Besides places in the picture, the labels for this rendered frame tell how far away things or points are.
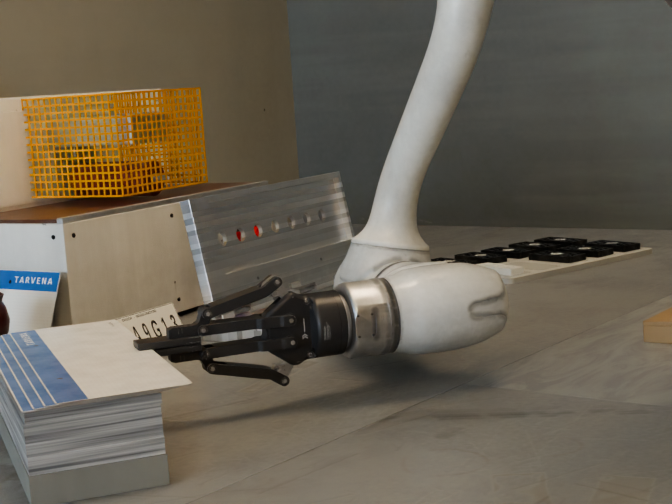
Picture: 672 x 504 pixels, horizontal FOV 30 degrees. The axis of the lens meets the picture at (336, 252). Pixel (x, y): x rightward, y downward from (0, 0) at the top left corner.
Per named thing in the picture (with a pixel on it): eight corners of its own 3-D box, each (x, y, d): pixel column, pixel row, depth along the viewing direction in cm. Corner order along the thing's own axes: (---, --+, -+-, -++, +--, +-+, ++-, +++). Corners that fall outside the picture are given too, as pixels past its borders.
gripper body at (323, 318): (348, 290, 142) (270, 300, 138) (353, 363, 143) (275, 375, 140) (325, 281, 149) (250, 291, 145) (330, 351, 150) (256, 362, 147)
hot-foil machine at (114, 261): (74, 351, 186) (49, 93, 181) (-109, 338, 207) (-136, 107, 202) (333, 269, 250) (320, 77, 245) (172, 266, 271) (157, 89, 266)
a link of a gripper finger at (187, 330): (213, 333, 140) (211, 307, 139) (169, 339, 138) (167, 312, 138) (210, 331, 141) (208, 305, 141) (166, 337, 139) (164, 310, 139)
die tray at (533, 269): (510, 284, 218) (510, 278, 218) (407, 272, 239) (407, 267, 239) (654, 253, 243) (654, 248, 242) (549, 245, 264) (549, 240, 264)
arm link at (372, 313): (401, 360, 144) (353, 367, 142) (372, 346, 152) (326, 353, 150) (397, 282, 143) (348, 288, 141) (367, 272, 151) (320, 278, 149)
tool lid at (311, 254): (188, 199, 185) (179, 201, 186) (218, 324, 186) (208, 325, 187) (339, 171, 222) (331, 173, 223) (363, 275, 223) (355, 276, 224)
